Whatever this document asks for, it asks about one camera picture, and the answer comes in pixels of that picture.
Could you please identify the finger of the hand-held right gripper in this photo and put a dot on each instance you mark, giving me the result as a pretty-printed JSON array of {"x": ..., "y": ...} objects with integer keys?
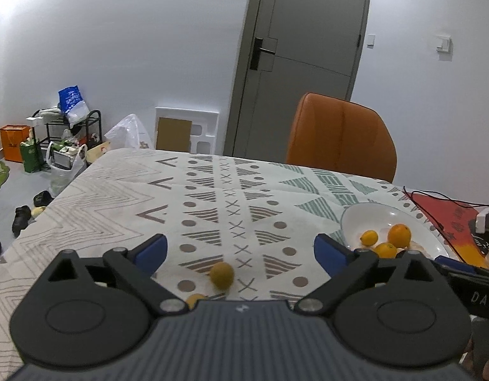
[{"x": 442, "y": 259}]

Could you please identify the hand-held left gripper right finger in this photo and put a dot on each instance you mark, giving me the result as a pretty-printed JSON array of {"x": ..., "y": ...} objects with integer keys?
[{"x": 329, "y": 254}]

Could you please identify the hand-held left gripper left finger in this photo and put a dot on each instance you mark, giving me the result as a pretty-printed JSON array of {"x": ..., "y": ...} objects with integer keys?
[{"x": 151, "y": 252}]

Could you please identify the small orange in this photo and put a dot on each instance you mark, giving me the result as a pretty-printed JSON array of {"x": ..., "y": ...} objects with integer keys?
[
  {"x": 386, "y": 251},
  {"x": 369, "y": 238}
]

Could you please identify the large orange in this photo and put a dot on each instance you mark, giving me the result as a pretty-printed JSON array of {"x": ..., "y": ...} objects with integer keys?
[{"x": 399, "y": 235}]

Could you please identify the white plate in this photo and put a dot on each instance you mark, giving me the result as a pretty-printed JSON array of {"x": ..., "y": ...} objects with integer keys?
[{"x": 367, "y": 216}]

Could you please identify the yellow-green round fruit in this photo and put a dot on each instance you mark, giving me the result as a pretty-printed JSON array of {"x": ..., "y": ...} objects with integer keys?
[
  {"x": 221, "y": 274},
  {"x": 196, "y": 300}
]

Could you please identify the red cloth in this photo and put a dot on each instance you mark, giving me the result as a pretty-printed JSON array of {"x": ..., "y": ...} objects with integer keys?
[{"x": 446, "y": 214}]

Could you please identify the white power adapter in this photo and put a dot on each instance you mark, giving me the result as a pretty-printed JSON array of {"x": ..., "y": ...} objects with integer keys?
[{"x": 484, "y": 220}]

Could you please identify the patterned tablecloth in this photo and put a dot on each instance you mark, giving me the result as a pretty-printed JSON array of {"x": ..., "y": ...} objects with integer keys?
[{"x": 109, "y": 206}]

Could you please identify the brown paper bag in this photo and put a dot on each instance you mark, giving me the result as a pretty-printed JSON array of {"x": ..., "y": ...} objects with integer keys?
[{"x": 97, "y": 151}]

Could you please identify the orange chair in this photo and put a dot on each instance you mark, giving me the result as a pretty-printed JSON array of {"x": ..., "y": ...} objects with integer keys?
[{"x": 339, "y": 139}]

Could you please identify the white plastic bag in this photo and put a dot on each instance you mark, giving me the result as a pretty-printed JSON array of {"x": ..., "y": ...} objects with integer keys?
[{"x": 62, "y": 174}]

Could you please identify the brown cardboard piece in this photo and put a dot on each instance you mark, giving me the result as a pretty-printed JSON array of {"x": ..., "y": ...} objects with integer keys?
[{"x": 173, "y": 135}]

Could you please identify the yellow slipper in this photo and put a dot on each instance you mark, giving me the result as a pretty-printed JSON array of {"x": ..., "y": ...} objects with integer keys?
[{"x": 39, "y": 211}]

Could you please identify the clear plastic bag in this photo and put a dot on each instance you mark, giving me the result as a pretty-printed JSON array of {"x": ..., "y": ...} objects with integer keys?
[{"x": 127, "y": 133}]

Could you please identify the black sandal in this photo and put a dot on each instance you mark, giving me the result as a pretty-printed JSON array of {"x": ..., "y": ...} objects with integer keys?
[{"x": 42, "y": 197}]

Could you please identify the white foam board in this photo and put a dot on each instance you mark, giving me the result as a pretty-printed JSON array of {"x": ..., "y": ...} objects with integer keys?
[{"x": 206, "y": 127}]

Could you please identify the black shoe rack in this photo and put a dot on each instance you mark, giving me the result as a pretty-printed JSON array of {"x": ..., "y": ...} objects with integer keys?
[{"x": 95, "y": 125}]

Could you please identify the green shopping bag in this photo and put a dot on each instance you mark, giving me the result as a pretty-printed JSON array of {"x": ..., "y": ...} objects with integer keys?
[{"x": 29, "y": 156}]

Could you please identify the blue and white bag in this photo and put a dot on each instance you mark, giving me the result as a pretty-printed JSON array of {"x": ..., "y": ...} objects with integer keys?
[{"x": 72, "y": 103}]

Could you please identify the orange paper bag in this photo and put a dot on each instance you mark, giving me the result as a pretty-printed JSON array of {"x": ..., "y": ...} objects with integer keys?
[{"x": 12, "y": 143}]

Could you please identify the grey door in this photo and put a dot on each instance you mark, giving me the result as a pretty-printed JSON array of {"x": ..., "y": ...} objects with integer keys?
[{"x": 307, "y": 27}]

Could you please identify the white wall switch box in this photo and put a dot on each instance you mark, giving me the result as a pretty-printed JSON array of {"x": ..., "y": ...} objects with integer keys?
[{"x": 443, "y": 43}]

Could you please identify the small white light switch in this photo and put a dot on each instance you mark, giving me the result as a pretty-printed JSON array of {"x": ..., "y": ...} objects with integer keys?
[{"x": 371, "y": 40}]

